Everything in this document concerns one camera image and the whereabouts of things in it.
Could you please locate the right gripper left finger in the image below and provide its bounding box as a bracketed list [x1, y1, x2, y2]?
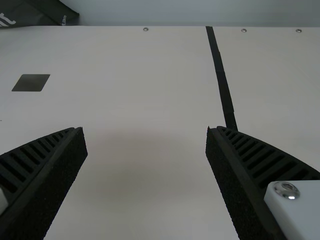
[0, 126, 89, 240]

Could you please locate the black strip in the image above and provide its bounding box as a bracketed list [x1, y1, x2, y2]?
[205, 25, 239, 132]

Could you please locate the small square scanner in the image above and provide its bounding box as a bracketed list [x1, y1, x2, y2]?
[11, 73, 51, 92]

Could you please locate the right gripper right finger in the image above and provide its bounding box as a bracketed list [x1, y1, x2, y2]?
[204, 125, 320, 240]

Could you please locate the dark grey bag with straps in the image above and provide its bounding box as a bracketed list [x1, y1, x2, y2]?
[0, 0, 80, 27]

